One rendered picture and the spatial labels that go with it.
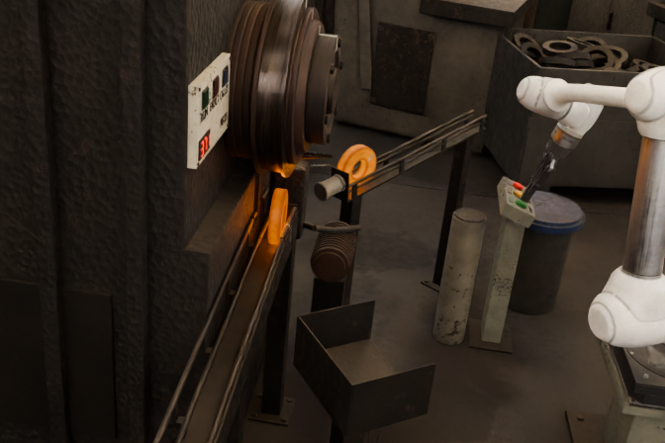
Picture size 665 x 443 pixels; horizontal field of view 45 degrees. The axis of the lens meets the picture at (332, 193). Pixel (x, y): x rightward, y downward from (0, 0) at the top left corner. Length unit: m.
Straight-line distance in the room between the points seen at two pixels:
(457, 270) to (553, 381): 0.52
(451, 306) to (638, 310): 0.92
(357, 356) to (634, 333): 0.77
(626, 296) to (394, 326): 1.13
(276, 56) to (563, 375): 1.73
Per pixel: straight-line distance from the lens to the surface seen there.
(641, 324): 2.29
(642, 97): 2.11
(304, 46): 1.93
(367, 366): 1.91
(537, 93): 2.58
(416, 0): 4.71
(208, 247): 1.78
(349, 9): 4.84
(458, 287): 2.95
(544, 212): 3.24
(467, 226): 2.84
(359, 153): 2.62
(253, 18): 1.97
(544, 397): 2.96
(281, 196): 2.17
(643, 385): 2.40
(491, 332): 3.12
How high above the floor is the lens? 1.75
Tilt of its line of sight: 25 degrees down
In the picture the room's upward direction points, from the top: 6 degrees clockwise
